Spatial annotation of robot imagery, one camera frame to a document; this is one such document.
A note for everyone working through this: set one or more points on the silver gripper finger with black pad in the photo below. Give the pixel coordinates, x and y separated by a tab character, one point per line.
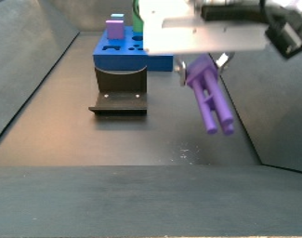
180	68

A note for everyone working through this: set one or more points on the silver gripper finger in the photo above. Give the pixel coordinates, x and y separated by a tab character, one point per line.
222	61

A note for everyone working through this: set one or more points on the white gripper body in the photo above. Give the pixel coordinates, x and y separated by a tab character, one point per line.
175	31

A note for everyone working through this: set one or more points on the purple three prong object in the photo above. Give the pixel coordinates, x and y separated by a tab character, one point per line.
202	80

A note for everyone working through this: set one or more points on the black curved fixture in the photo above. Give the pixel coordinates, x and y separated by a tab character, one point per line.
122	93

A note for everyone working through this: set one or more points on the green cylinder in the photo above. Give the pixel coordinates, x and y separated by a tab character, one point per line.
138	21

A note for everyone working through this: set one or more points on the pink rectangular block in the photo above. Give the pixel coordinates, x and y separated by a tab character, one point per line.
115	29

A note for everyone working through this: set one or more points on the light blue rectangular block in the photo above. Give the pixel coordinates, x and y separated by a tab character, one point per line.
116	16

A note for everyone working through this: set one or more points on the blue shape sorter block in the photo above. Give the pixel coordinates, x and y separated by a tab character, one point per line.
123	54

